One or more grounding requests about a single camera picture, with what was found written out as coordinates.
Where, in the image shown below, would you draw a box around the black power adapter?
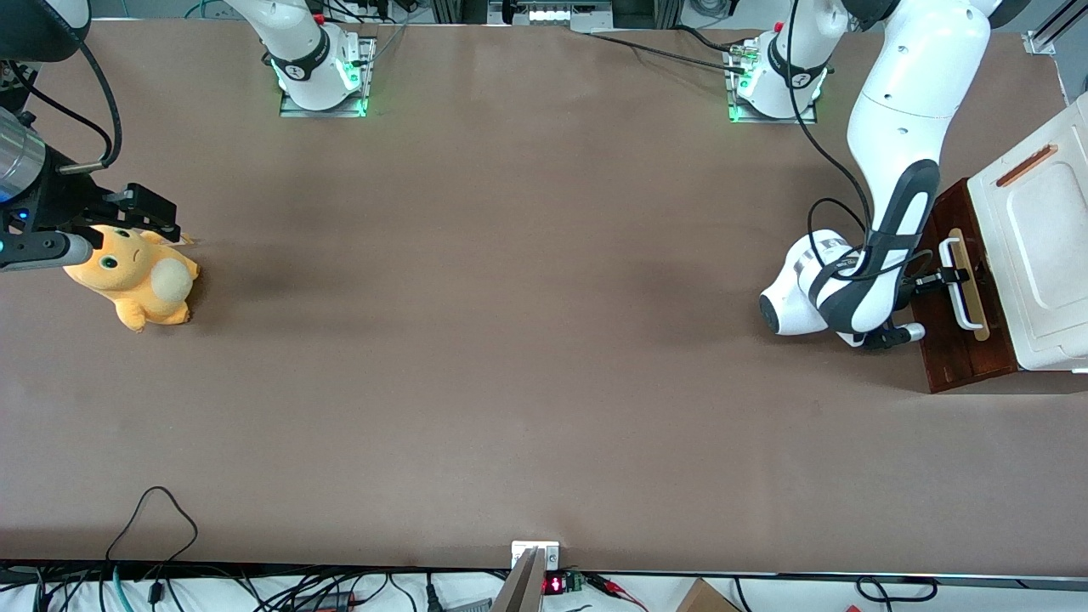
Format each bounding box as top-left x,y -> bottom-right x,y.
292,590 -> 358,612

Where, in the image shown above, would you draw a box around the black coiled cable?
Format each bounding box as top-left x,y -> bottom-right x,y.
854,575 -> 938,606

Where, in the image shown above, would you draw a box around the black cable across table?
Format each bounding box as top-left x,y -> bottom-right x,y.
585,32 -> 749,74

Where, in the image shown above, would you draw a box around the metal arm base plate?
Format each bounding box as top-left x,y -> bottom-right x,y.
725,41 -> 819,125
280,36 -> 377,119

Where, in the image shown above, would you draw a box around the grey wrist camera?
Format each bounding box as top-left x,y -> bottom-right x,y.
854,323 -> 926,349
0,231 -> 94,273

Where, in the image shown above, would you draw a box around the aluminium profile frame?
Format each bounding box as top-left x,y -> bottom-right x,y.
1023,0 -> 1088,57

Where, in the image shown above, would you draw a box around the white drawer handle bar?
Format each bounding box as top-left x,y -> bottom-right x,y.
937,237 -> 980,332

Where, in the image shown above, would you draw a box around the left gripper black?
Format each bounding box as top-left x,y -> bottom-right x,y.
897,269 -> 972,305

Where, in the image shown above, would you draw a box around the brown cardboard box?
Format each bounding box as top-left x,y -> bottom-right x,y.
675,578 -> 742,612

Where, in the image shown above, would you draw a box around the white drawer cabinet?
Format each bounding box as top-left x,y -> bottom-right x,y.
967,92 -> 1088,375

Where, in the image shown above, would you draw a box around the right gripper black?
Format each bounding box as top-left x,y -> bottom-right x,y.
8,149 -> 182,245

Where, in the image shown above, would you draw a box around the long black arm cable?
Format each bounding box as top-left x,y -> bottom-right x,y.
786,0 -> 932,281

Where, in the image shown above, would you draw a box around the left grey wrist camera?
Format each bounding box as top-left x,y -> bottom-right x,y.
854,323 -> 926,349

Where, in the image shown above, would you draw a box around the thin black looped cable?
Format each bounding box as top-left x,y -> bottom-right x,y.
105,486 -> 199,564

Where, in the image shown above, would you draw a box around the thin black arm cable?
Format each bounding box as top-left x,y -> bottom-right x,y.
4,61 -> 113,145

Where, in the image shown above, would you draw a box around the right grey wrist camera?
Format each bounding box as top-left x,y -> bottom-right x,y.
0,231 -> 94,273

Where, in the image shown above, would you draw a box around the red black clip leads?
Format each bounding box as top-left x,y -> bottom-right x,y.
585,573 -> 649,611

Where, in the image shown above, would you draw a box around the tan wooden handle strip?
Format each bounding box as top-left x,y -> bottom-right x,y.
946,228 -> 991,343

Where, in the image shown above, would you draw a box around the yellow plush toy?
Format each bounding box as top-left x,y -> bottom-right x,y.
62,224 -> 201,333

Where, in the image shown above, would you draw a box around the white metal bracket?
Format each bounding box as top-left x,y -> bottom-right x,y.
511,541 -> 561,571

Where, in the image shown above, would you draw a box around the bright light bar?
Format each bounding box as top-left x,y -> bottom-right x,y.
487,0 -> 615,26

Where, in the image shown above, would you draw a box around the dark brown cabinet base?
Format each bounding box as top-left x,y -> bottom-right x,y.
914,204 -> 1019,394

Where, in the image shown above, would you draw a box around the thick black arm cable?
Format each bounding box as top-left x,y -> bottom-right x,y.
58,41 -> 123,175

